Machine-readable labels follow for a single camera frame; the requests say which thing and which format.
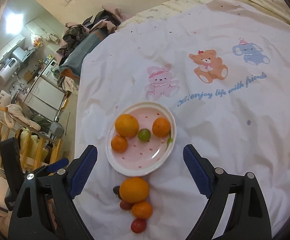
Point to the small mandarin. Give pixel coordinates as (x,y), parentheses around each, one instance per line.
(119,144)
(142,210)
(161,127)

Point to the pink strawberry ceramic plate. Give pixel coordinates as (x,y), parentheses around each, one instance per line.
(142,158)

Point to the large orange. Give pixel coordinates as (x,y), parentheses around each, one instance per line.
(134,190)

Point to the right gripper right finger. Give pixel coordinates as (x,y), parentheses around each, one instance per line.
(248,219)

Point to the white cartoon bed sheet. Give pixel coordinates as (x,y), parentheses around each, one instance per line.
(232,102)

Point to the pile of dark clothes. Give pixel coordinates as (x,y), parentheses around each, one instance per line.
(81,39)

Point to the medium orange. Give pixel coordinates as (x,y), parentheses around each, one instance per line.
(127,126)

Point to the white washing machine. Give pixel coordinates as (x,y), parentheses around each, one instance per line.
(51,73)

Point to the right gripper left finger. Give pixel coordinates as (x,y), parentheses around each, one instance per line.
(44,208)

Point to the red cherry tomato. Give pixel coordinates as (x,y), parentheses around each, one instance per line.
(125,205)
(138,225)

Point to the white kitchen cabinet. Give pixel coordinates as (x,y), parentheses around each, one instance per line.
(44,98)

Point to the green cherry tomato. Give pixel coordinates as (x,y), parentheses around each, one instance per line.
(144,135)

